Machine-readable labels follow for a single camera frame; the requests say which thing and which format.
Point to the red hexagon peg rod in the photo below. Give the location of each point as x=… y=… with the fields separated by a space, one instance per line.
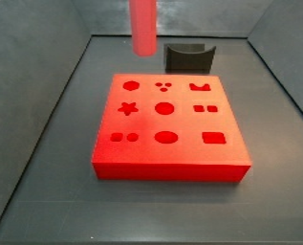
x=144 y=25

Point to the dark grey curved-top block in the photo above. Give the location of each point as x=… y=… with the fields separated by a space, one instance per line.
x=189 y=58

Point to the red shape-sorting hole block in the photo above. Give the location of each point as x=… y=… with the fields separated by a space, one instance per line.
x=169 y=129

